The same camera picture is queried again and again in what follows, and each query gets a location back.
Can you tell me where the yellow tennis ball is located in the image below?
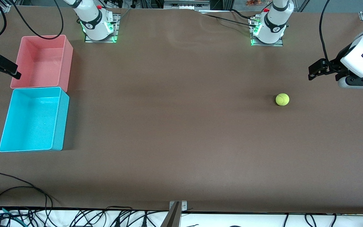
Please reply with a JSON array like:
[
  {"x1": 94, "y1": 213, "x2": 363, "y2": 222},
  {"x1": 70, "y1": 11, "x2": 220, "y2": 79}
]
[{"x1": 275, "y1": 93, "x2": 290, "y2": 106}]

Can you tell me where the pink plastic bin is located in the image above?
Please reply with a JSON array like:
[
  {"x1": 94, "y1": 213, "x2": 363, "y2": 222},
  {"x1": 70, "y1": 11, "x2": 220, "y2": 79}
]
[{"x1": 10, "y1": 35, "x2": 74, "y2": 92}]

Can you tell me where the blue plastic bin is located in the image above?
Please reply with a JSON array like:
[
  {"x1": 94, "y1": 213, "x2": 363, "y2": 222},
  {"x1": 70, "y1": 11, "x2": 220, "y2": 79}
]
[{"x1": 0, "y1": 87, "x2": 70, "y2": 153}]

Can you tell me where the black base power cable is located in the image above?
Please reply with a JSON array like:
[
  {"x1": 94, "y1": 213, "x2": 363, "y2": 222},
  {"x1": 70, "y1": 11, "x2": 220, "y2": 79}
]
[{"x1": 204, "y1": 14, "x2": 257, "y2": 27}]

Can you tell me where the teal cable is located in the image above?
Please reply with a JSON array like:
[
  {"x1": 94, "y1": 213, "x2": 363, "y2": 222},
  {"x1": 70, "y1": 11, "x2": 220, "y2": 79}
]
[{"x1": 0, "y1": 205, "x2": 22, "y2": 226}]

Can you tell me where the aluminium frame rail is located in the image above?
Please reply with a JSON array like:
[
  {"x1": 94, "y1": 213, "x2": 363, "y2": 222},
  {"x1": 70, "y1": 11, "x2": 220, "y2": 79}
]
[{"x1": 164, "y1": 0, "x2": 210, "y2": 10}]

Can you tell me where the black floor cable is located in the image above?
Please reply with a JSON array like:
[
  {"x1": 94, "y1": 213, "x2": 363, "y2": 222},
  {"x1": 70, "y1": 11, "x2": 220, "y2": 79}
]
[
  {"x1": 106, "y1": 207, "x2": 134, "y2": 227},
  {"x1": 305, "y1": 214, "x2": 318, "y2": 227}
]

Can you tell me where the metal table edge bracket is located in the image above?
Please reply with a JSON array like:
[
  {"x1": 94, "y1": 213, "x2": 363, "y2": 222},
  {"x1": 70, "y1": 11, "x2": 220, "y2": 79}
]
[{"x1": 169, "y1": 201, "x2": 187, "y2": 212}]

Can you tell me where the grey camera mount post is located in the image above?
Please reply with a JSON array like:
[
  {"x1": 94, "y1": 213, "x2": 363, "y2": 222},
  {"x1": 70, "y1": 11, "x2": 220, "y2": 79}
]
[{"x1": 160, "y1": 202, "x2": 182, "y2": 227}]

